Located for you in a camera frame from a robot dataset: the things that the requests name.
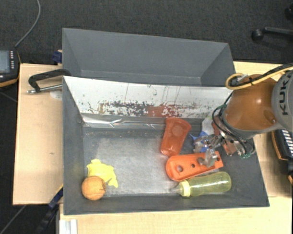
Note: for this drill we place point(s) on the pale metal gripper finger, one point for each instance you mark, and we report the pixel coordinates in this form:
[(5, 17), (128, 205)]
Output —
[(211, 158), (200, 142)]

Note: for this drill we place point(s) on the white and blue cloth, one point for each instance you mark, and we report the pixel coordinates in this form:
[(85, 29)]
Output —
[(206, 124)]

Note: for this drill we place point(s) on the orange plastic cup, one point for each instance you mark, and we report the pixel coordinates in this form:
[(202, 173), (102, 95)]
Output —
[(174, 136)]

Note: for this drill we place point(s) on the yellow baby bottle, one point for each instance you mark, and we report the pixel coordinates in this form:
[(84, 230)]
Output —
[(209, 184)]

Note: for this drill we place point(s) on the orange flat block with holes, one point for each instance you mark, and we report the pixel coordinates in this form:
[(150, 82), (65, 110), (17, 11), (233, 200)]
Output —
[(183, 167)]

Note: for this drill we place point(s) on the grey metal bin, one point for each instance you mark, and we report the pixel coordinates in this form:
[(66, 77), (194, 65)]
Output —
[(135, 161)]

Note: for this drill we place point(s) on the yellow soft toy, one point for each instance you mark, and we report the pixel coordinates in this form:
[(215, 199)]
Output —
[(100, 170)]

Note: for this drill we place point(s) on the orange ball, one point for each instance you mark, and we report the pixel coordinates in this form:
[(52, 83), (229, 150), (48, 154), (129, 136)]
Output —
[(93, 187)]

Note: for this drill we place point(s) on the pale cardboard board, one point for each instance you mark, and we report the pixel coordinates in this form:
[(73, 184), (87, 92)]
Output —
[(37, 139)]

